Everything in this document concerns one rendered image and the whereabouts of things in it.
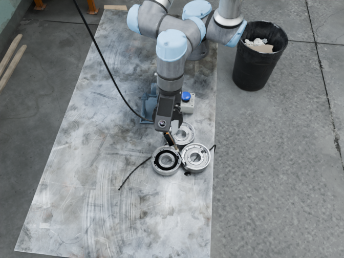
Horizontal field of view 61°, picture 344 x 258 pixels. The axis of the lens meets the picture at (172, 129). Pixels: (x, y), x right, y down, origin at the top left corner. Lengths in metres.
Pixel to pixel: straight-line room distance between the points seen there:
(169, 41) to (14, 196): 1.60
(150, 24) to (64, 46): 1.97
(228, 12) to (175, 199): 0.70
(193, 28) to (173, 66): 0.13
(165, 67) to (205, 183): 0.46
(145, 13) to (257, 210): 1.40
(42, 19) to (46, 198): 2.29
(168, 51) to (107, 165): 0.52
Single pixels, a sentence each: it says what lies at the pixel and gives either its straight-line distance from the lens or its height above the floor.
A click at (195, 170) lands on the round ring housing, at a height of 0.84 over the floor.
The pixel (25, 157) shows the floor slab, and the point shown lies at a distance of 2.19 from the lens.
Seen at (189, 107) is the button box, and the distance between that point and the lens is 1.15.
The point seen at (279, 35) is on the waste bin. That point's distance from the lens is 2.29.
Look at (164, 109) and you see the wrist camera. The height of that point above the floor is 1.09.
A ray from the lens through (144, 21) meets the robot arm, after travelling 0.86.
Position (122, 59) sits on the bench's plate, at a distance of 1.39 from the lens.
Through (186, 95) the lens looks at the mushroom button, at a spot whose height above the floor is 0.87.
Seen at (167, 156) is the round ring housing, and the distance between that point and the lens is 1.05.
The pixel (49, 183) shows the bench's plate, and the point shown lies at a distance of 1.11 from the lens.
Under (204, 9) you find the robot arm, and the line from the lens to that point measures 1.26.
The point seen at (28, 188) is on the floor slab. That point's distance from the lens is 2.08.
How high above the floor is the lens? 1.76
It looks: 58 degrees down
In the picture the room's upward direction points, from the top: 1 degrees clockwise
